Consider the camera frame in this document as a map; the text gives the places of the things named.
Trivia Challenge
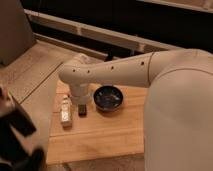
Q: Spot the dark ceramic bowl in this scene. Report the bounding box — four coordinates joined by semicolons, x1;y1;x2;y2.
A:
93;86;123;112

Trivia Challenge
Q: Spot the wooden table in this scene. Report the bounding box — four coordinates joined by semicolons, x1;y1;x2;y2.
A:
46;81;147;165

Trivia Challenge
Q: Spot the black blurry foreground object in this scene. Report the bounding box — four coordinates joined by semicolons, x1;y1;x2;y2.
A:
0;85;44;171

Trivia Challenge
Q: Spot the small dark rectangular block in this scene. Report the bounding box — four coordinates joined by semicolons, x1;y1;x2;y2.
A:
78;105;87;117

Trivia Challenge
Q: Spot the white metal rail frame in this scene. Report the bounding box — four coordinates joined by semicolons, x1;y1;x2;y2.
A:
24;9;178;53

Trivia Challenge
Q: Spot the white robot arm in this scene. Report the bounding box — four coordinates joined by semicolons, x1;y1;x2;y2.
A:
59;49;213;171

